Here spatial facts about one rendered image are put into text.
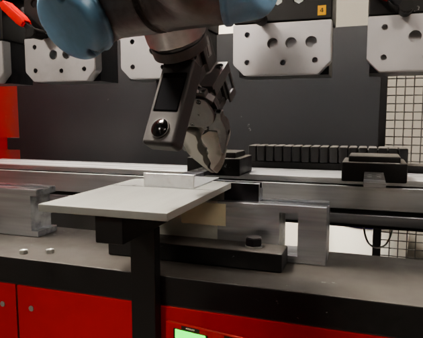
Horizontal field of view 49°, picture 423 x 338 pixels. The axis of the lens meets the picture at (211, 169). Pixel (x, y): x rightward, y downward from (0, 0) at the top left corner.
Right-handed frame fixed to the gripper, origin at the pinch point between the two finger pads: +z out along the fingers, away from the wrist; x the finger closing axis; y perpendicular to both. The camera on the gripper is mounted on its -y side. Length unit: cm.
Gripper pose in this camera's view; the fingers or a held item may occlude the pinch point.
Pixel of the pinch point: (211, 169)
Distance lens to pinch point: 68.9
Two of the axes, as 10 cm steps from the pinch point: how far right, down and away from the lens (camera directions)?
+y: 3.6, -6.8, 6.4
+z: 2.5, 7.3, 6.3
